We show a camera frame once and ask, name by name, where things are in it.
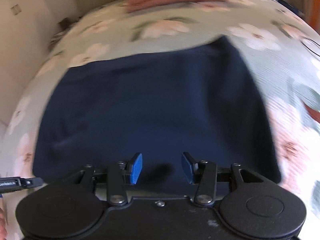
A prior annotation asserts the navy blue garment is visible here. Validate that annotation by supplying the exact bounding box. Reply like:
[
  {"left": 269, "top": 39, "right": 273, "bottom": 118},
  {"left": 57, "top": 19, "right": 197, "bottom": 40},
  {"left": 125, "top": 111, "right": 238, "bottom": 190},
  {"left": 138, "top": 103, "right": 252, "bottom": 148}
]
[{"left": 33, "top": 37, "right": 281, "bottom": 194}]

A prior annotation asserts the person's left hand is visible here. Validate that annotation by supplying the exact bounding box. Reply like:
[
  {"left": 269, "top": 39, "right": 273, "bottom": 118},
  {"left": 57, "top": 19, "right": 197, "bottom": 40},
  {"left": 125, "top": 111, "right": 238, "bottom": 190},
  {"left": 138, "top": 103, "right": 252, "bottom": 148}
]
[{"left": 0, "top": 195, "right": 7, "bottom": 240}]

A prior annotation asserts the beige nightstand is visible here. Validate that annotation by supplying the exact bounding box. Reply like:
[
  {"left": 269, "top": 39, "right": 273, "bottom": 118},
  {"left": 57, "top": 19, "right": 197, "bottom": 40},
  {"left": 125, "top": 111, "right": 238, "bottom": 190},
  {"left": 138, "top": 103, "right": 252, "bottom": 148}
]
[{"left": 48, "top": 17, "right": 81, "bottom": 52}]

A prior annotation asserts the white wardrobe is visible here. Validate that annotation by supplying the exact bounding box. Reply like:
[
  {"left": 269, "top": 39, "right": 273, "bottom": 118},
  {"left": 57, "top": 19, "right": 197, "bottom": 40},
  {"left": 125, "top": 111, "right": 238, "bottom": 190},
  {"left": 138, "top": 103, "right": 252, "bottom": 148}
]
[{"left": 1, "top": 0, "right": 78, "bottom": 125}]

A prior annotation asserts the black cable on bed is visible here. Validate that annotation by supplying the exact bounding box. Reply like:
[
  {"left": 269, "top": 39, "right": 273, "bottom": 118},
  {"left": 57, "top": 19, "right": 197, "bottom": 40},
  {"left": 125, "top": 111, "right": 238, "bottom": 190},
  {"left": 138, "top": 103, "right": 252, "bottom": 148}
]
[{"left": 301, "top": 37, "right": 320, "bottom": 62}]

